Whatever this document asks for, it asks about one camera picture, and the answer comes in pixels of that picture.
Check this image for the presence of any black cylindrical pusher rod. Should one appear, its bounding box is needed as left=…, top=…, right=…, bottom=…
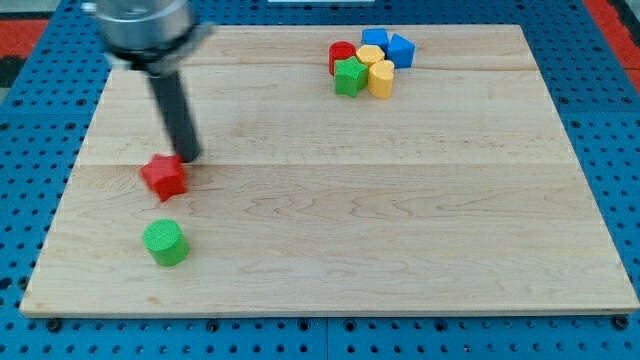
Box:
left=149, top=72, right=201, bottom=163

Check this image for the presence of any red star block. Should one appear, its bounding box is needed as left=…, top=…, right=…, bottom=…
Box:
left=139, top=154, right=187, bottom=202

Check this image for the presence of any green star block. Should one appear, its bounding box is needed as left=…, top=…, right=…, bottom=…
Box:
left=334, top=56, right=368, bottom=98

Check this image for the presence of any green cylinder block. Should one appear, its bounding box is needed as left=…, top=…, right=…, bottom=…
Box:
left=142, top=219, right=189, bottom=267

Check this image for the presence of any red cylinder block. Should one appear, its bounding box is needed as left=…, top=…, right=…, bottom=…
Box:
left=328, top=41, right=356, bottom=76

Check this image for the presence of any yellow hexagon block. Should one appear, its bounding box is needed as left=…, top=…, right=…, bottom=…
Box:
left=356, top=45, right=385, bottom=67

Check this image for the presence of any blue cube block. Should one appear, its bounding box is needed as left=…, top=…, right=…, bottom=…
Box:
left=361, top=28, right=389, bottom=53

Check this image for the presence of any yellow heart block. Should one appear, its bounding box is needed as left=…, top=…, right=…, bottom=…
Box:
left=367, top=60, right=395, bottom=99

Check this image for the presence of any blue pentagon block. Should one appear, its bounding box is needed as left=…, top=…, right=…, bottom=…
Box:
left=386, top=34, right=416, bottom=69

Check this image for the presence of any wooden board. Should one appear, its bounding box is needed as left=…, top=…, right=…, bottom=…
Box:
left=21, top=25, right=639, bottom=318

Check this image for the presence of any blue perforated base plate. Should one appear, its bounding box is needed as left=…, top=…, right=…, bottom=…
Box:
left=1, top=1, right=639, bottom=359

